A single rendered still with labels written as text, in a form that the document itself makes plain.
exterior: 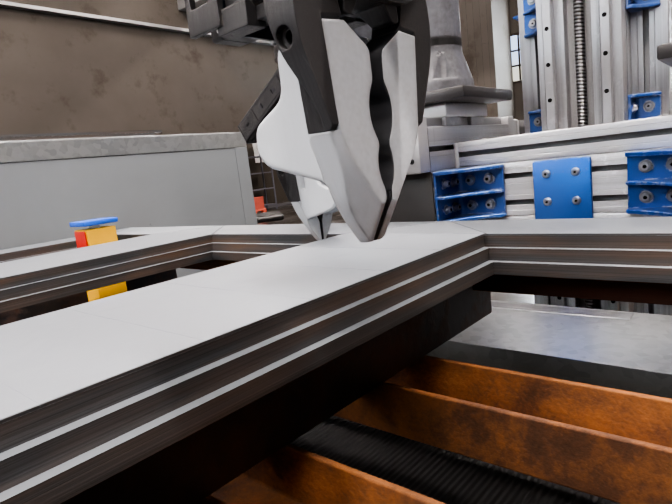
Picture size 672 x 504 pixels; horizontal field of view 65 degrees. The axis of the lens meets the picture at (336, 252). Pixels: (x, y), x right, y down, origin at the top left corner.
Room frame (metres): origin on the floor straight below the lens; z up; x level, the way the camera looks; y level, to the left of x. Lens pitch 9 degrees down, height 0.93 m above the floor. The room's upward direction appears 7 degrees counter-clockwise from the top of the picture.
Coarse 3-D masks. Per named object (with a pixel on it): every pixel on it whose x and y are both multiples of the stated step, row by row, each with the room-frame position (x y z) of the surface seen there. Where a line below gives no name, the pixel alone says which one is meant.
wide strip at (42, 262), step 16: (128, 240) 0.85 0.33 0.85; (144, 240) 0.82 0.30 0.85; (160, 240) 0.79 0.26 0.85; (176, 240) 0.77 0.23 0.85; (48, 256) 0.75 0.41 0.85; (64, 256) 0.73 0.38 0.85; (80, 256) 0.70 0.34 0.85; (96, 256) 0.68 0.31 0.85; (0, 272) 0.63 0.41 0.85; (16, 272) 0.62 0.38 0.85
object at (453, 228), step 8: (456, 224) 0.58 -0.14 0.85; (352, 232) 0.62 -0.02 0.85; (392, 232) 0.58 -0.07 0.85; (400, 232) 0.57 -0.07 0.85; (408, 232) 0.57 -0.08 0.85; (416, 232) 0.56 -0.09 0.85; (424, 232) 0.55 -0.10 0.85; (432, 232) 0.54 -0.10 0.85; (440, 232) 0.54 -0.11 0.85; (448, 232) 0.53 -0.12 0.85; (456, 232) 0.53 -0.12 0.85; (464, 232) 0.52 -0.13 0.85; (472, 232) 0.51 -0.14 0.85; (480, 232) 0.51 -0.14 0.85
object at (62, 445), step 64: (0, 256) 0.88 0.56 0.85; (128, 256) 0.70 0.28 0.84; (192, 256) 0.75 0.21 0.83; (256, 256) 0.71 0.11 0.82; (448, 256) 0.45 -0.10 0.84; (512, 256) 0.47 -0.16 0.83; (576, 256) 0.43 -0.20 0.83; (640, 256) 0.40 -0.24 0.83; (320, 320) 0.31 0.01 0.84; (384, 320) 0.35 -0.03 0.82; (128, 384) 0.23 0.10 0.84; (192, 384) 0.24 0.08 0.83; (256, 384) 0.26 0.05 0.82; (0, 448) 0.19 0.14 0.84; (64, 448) 0.20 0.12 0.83; (128, 448) 0.21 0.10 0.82
